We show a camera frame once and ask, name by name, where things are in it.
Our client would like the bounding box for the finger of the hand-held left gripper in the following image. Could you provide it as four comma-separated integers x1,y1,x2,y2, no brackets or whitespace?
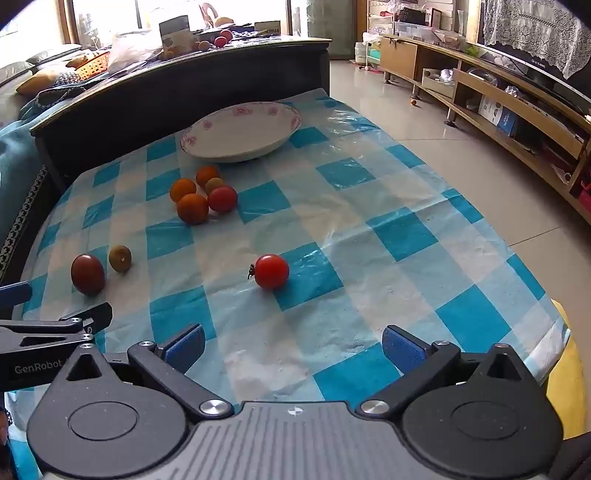
0,281,33,308
0,302,113,355

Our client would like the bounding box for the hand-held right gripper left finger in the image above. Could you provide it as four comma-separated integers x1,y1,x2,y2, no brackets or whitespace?
51,323,234,420

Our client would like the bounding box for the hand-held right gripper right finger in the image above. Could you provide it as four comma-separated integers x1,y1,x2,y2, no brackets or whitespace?
355,324,542,419

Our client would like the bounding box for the dark red tomato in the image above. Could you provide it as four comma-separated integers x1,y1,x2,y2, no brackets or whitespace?
71,254,106,296

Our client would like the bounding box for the white floral plate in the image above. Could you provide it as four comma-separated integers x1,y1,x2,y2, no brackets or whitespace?
180,102,303,163

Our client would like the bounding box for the teal sofa blanket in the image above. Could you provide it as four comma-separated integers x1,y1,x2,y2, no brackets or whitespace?
0,95,63,284

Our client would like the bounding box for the blue checkered tablecloth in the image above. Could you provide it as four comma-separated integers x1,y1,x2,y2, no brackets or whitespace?
16,88,571,480

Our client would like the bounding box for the yellow cloth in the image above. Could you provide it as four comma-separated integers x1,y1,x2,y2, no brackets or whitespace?
549,299,586,441

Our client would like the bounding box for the yellow cushion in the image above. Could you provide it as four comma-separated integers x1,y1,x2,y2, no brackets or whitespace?
16,65,77,97

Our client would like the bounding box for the grey cushion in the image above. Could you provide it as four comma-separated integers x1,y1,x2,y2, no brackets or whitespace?
0,61,38,86

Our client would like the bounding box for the dark headboard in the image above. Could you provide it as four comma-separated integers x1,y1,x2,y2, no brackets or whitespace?
30,39,331,195

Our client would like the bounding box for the orange woven basket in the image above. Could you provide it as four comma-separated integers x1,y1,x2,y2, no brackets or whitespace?
73,50,112,80

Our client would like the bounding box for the blue and white box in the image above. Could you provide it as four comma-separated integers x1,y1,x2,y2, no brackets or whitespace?
477,95,520,137

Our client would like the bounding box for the white plastic bag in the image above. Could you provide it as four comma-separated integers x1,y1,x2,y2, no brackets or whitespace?
107,33,163,73

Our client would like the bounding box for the wooden media cabinet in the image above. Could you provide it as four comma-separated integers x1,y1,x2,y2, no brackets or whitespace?
380,34,591,214

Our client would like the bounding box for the grey carton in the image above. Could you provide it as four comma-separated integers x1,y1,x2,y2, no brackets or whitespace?
158,15,195,54

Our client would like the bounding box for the black television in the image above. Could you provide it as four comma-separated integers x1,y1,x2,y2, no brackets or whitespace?
478,0,591,121

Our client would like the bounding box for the white storage rack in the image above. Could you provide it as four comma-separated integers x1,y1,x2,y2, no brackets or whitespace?
353,11,384,70

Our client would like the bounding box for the white lace cloth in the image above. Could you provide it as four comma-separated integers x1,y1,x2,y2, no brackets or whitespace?
482,0,588,80

